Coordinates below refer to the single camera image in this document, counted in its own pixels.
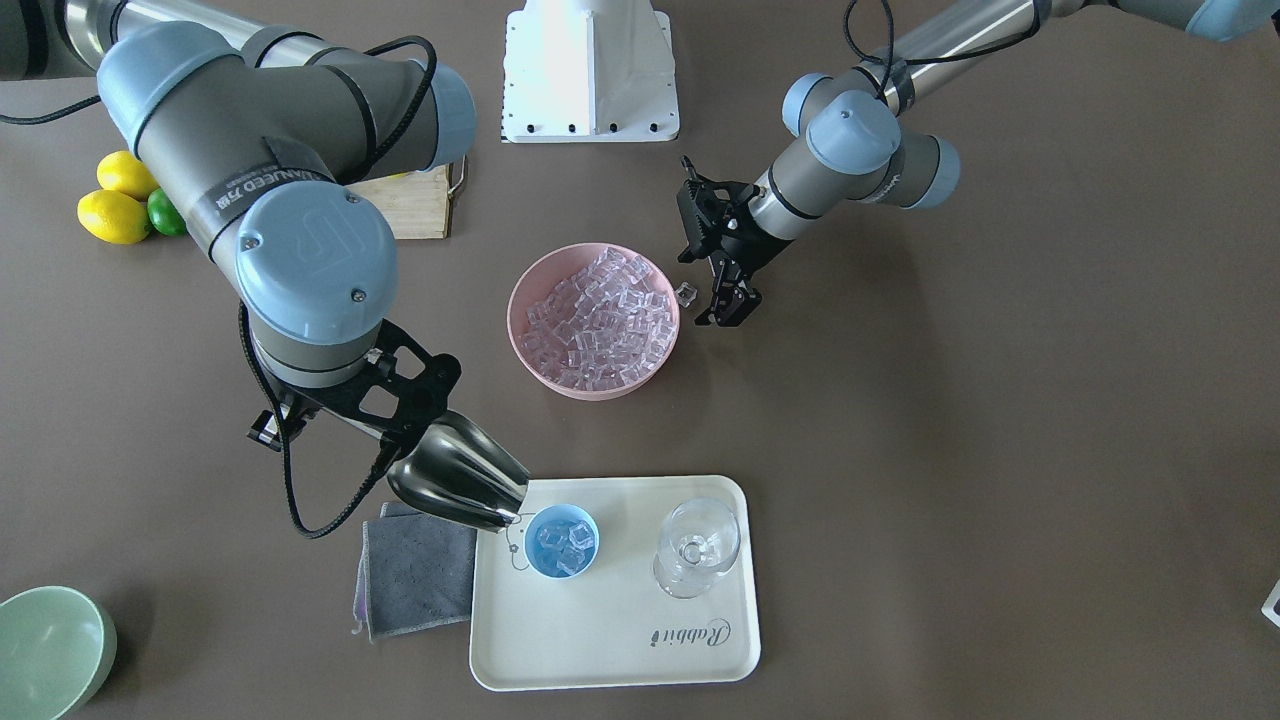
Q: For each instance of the clear wine glass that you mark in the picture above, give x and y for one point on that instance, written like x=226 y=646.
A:
x=699 y=542

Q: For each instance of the yellow lemon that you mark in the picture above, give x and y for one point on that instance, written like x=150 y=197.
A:
x=122 y=172
x=114 y=217

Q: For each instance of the blue plastic cup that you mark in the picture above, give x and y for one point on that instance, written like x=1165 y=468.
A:
x=561 y=541

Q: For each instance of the grey folded cloth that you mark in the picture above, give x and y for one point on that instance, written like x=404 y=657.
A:
x=415 y=572

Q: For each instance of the green lime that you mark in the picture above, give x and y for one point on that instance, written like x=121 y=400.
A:
x=163 y=215

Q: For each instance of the loose ice cube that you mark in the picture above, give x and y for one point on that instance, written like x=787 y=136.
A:
x=686 y=294

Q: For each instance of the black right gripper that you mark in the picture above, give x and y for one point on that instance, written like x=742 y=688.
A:
x=352 y=421

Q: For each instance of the beige serving tray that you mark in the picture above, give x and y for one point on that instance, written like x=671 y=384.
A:
x=612 y=625

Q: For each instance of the green ceramic bowl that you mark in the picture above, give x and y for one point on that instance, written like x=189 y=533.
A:
x=58 y=646

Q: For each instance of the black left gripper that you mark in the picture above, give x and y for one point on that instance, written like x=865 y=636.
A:
x=741 y=243

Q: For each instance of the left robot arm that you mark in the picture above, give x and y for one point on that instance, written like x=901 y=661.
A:
x=847 y=144

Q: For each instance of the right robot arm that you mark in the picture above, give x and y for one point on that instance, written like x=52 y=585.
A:
x=258 y=134

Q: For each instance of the metal ice scoop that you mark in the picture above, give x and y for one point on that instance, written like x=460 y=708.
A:
x=459 y=473

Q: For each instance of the pink bowl with ice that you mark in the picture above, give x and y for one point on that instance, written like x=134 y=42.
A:
x=593 y=320

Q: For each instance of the bamboo cutting board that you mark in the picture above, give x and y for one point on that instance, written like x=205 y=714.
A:
x=417 y=205

